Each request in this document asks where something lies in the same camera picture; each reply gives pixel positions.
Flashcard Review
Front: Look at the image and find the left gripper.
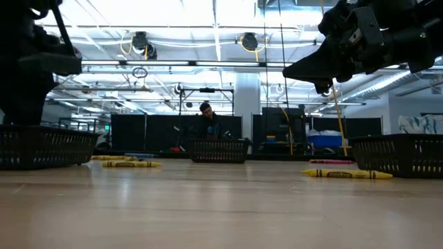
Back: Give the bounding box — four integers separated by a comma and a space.
0, 27, 83, 126

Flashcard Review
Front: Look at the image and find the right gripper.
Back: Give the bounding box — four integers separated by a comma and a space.
282, 3, 388, 94

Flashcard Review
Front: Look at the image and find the pink crayon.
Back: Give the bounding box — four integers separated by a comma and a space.
309, 158, 354, 165

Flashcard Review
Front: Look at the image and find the black slotted plastic basket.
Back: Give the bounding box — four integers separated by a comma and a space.
0, 124, 102, 171
188, 138, 251, 164
347, 133, 443, 180

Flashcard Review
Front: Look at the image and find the black equipment cabinet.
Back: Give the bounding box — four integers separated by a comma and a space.
252, 107, 307, 155

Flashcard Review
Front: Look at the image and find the blue storage bin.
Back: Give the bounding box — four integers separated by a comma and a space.
307, 134, 343, 148

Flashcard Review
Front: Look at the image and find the white building column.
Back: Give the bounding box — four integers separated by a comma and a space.
235, 72, 261, 139

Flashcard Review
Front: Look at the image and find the ceiling light strip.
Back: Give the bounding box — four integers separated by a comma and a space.
81, 59, 295, 68

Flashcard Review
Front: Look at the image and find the black partition screen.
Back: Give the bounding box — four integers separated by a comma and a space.
110, 113, 181, 152

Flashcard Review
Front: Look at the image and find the blue white mural panel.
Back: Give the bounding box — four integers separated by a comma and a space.
397, 113, 443, 135

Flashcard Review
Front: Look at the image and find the person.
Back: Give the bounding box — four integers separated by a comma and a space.
197, 102, 224, 140

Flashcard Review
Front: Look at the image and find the yellow power cable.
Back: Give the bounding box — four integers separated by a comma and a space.
330, 79, 348, 157

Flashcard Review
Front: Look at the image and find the black ceiling cable reel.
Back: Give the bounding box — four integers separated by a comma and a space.
131, 30, 150, 60
242, 33, 259, 52

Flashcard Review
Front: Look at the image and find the yellow hanging cable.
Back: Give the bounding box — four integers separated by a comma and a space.
279, 107, 293, 156

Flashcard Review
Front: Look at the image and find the black aluminium table frame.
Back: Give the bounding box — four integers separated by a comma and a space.
93, 149, 357, 160

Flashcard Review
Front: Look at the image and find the black metal gantry frame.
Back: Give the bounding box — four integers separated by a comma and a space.
178, 87, 235, 139

